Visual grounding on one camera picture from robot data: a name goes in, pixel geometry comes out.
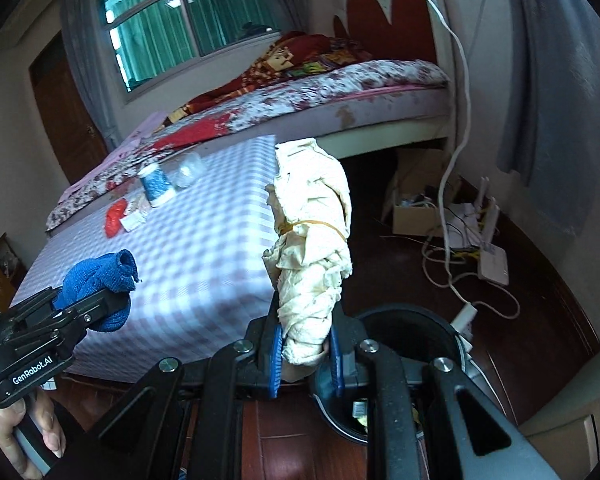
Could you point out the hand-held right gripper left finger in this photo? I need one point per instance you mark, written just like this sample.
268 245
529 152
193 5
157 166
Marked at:
275 360

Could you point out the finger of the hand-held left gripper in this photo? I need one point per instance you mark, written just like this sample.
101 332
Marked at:
80 317
35 305

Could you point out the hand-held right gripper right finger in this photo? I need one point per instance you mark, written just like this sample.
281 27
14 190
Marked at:
336 360

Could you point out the black bin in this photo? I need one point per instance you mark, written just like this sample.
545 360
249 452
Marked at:
420 325

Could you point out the red wrapper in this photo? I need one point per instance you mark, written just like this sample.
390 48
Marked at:
115 217

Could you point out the cream cloth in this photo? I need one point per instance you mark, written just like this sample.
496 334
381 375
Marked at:
310 240

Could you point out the blue paper cup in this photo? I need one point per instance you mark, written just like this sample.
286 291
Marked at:
156 185

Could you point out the clear plastic bag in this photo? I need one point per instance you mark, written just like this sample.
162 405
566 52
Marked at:
187 170

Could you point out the person's left hand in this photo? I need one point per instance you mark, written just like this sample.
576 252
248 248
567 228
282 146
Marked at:
47 425

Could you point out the cluttered small shelf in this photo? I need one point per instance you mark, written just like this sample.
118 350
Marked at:
10 260

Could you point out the white power adapter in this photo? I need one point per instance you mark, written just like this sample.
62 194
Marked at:
464 317

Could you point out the cardboard box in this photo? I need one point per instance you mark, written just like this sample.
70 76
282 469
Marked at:
415 217

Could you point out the white router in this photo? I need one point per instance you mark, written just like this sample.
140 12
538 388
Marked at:
495 265

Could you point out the brown wooden door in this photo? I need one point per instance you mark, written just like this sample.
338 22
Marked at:
65 120

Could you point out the pink cloth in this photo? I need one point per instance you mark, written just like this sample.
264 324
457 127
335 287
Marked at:
135 135

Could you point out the white cabinet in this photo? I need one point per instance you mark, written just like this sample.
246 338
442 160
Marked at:
555 422

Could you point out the bed with floral bedding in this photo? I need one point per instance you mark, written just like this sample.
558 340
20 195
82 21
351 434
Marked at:
330 90
380 20

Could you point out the red printed blanket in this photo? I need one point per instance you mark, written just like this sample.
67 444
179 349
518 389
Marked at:
280 60

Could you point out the colourful pillow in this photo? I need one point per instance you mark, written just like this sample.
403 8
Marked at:
340 57

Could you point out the large sliding window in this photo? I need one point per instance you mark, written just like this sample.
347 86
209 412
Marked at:
205 15

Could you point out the small black object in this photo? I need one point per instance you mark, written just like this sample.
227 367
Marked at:
257 28

